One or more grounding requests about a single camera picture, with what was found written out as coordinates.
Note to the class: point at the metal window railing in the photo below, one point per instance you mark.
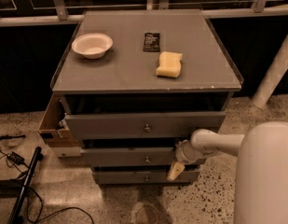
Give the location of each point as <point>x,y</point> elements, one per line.
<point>59,3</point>

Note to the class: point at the grey drawer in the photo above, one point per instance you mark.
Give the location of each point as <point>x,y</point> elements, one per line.
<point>136,177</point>
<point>142,125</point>
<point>124,157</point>

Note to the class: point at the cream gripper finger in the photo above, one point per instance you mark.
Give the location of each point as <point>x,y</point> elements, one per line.
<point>175,170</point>

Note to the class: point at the black power adapter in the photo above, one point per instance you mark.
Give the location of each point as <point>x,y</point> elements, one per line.
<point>16,158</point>

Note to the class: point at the yellow sponge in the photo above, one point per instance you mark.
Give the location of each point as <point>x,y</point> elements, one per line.
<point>169,64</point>

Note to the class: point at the black snack packet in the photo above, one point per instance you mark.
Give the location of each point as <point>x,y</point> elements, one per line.
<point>151,42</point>

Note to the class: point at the black pole stand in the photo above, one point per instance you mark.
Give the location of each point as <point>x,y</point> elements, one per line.
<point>24,185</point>

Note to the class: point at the round floor drain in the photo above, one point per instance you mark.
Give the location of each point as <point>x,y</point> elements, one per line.
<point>144,213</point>

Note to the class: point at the grey bottom drawer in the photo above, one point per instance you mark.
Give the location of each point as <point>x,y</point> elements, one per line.
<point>136,177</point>

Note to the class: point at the white paper bowl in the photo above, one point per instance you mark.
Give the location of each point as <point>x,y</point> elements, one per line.
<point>92,46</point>

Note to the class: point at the grey top drawer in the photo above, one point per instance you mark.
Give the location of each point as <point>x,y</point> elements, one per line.
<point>142,125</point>

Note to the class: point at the wooden side box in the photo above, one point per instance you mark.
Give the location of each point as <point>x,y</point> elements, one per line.
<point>55,132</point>

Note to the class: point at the black tool on floor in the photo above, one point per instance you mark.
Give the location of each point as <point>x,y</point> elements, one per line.
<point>8,137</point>

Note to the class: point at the grey drawer cabinet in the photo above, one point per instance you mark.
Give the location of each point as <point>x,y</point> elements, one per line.
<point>124,80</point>

